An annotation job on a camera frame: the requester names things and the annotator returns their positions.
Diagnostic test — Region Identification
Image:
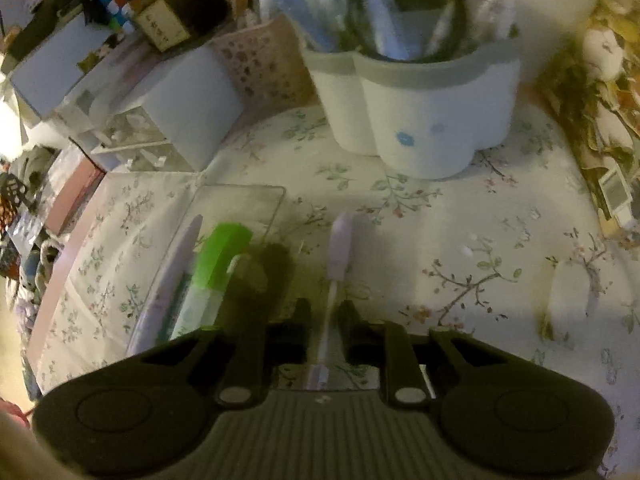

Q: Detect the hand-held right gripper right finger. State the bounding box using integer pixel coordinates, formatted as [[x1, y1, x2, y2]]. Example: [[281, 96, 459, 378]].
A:
[[339, 300, 510, 407]]

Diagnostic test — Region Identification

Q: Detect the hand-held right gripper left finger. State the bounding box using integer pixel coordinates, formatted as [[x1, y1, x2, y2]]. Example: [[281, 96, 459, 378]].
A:
[[129, 299, 312, 407]]

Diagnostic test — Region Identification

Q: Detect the green highlighter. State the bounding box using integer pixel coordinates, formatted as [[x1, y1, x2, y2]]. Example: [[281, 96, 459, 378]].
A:
[[170, 222, 253, 343]]

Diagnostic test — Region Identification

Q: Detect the white pen holder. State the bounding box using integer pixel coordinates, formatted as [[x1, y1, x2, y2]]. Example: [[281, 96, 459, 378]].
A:
[[302, 42, 521, 182]]

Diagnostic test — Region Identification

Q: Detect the white drawer organizer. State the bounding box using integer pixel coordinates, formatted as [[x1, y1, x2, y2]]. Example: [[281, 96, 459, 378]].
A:
[[55, 45, 247, 174]]

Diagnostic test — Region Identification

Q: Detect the white plush toy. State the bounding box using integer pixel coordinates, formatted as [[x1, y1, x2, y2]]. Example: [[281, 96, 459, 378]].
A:
[[25, 237, 68, 287]]

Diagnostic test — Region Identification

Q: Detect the pink perforated pen holder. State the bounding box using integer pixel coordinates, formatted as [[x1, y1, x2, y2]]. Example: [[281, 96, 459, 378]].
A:
[[210, 12, 314, 112]]

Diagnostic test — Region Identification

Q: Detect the black patterned object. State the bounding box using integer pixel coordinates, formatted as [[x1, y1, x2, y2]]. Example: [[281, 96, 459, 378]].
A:
[[0, 171, 42, 222]]

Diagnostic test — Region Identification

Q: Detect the black magnifying glass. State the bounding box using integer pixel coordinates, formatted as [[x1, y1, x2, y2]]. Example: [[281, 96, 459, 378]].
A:
[[349, 0, 472, 64]]

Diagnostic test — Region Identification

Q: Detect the white storage box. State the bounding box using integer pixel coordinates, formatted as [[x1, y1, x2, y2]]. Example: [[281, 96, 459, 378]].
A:
[[9, 24, 119, 119]]

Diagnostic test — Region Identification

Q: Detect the illustrated book with pink cover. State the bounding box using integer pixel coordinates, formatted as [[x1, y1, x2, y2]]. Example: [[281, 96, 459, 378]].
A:
[[537, 0, 640, 242]]

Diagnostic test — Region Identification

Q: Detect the colourful puzzle cube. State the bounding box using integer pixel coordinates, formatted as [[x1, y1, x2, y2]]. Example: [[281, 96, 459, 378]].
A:
[[81, 0, 137, 34]]

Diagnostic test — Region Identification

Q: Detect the dark green box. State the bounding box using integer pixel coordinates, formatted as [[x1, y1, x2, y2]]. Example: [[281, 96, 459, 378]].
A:
[[5, 0, 93, 61]]

